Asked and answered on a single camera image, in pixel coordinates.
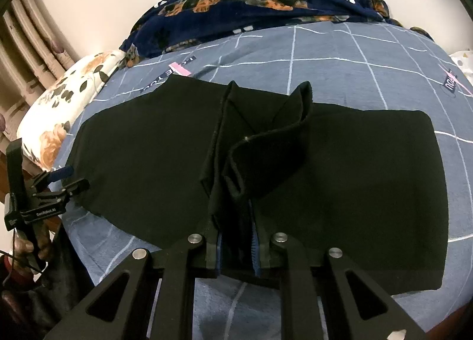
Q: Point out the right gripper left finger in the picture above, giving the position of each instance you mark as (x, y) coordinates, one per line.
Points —
(147, 296)

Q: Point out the black pants orange lining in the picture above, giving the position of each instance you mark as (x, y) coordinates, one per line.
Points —
(368, 182)

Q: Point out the person's left hand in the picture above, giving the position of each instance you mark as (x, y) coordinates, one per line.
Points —
(23, 249)

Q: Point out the white floral pillow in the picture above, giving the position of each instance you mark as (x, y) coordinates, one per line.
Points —
(46, 124)

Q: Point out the beige curtain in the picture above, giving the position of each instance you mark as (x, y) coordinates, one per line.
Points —
(32, 59)

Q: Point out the blue grid bed sheet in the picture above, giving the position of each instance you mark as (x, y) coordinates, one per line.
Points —
(358, 65)

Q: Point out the navy dog print blanket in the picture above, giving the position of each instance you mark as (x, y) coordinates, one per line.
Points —
(173, 25)

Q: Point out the white patterned crumpled cloth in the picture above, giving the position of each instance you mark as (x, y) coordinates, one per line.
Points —
(464, 60)

